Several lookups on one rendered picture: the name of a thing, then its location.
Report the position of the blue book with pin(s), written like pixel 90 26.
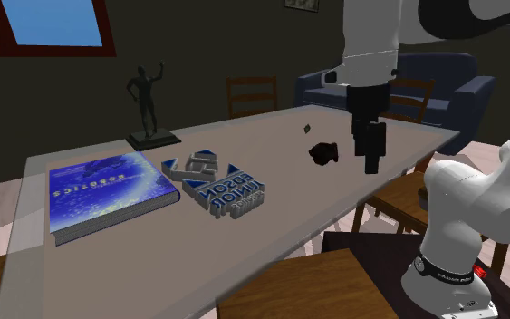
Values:
pixel 104 190

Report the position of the wall picture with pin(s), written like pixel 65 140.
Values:
pixel 301 4

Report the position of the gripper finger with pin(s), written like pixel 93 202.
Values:
pixel 376 141
pixel 359 139

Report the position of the red framed window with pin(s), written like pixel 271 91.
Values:
pixel 51 22

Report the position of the grey blue letter block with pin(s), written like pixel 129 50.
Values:
pixel 221 192

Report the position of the small green object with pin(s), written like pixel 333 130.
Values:
pixel 307 128

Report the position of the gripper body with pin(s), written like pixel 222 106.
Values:
pixel 368 101

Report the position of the dark blue sofa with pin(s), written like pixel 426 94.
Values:
pixel 471 101

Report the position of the black human figure statue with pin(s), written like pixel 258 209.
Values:
pixel 147 104

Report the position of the black lumpy object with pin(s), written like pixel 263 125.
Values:
pixel 323 153

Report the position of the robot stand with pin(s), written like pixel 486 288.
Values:
pixel 369 249

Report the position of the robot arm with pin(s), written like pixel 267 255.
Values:
pixel 453 207

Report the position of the grey table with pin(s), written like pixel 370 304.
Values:
pixel 281 199

